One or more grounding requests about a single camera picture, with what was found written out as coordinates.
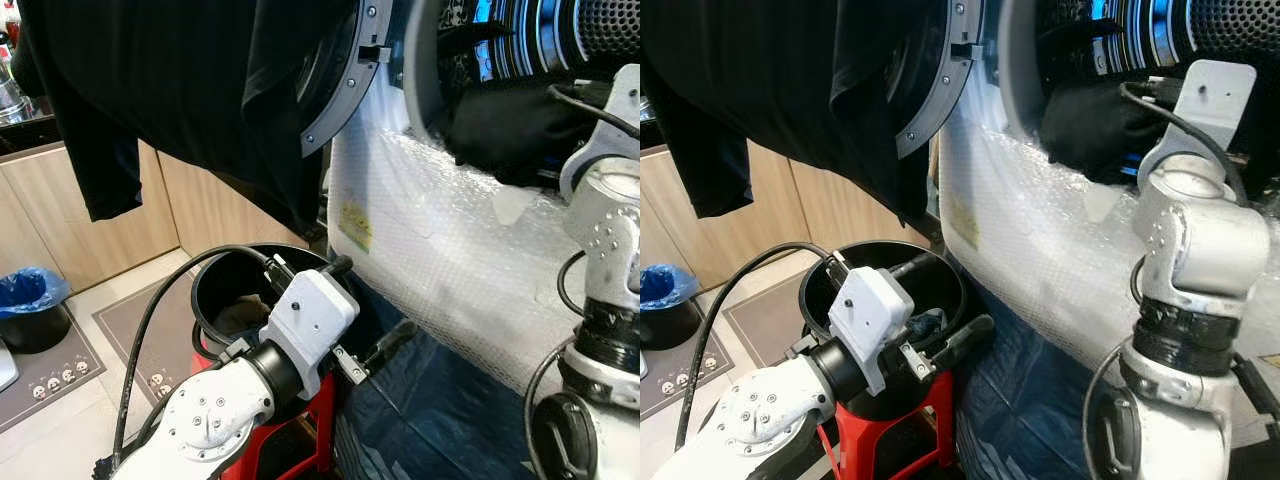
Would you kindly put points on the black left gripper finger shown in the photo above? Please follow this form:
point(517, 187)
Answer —
point(392, 344)
point(962, 342)
point(912, 266)
point(340, 267)

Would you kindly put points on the black laundry pile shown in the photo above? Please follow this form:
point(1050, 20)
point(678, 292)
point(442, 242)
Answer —
point(1095, 135)
point(510, 135)

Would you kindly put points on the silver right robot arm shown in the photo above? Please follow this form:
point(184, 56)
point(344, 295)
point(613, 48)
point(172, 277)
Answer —
point(605, 330)
point(1190, 330)

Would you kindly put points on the bubble-wrapped white washing machine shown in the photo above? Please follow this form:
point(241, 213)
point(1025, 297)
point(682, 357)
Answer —
point(450, 270)
point(1040, 270)

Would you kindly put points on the black plastic bucket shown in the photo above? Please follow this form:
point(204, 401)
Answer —
point(940, 290)
point(215, 300)

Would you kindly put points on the yellow washer sticker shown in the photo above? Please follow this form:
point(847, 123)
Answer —
point(960, 222)
point(356, 226)

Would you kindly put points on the red plastic stool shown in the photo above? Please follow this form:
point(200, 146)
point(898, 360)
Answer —
point(880, 445)
point(300, 430)

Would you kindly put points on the blue denim cloth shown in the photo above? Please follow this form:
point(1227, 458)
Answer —
point(1030, 420)
point(440, 420)

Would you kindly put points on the grey floor mat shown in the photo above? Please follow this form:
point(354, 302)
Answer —
point(140, 320)
point(765, 320)

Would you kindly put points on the grey round washer door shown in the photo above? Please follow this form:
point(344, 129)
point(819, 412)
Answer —
point(345, 100)
point(940, 100)

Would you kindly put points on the white tape patch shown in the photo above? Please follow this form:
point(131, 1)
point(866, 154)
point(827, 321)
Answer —
point(1101, 202)
point(514, 205)

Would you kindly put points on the black hanging garment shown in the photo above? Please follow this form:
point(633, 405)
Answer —
point(180, 90)
point(780, 90)

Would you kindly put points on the light wooden cabinet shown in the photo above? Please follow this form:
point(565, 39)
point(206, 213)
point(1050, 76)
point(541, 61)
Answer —
point(680, 230)
point(60, 220)

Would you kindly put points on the black bin with blue bag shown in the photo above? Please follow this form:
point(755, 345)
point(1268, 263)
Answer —
point(660, 305)
point(30, 310)

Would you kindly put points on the black stone countertop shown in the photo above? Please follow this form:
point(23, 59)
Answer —
point(30, 135)
point(648, 130)

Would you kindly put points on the white electronic device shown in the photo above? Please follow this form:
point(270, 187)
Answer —
point(6, 365)

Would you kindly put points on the stainless steel urn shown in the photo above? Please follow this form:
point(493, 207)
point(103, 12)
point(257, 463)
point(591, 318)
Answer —
point(8, 100)

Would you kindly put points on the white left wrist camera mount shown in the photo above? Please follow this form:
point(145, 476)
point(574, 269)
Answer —
point(305, 325)
point(870, 320)

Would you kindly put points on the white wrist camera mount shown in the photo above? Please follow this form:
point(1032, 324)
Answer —
point(870, 320)
point(625, 105)
point(1210, 110)
point(305, 325)

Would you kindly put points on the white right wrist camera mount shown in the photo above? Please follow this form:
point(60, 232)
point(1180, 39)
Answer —
point(625, 105)
point(1210, 110)

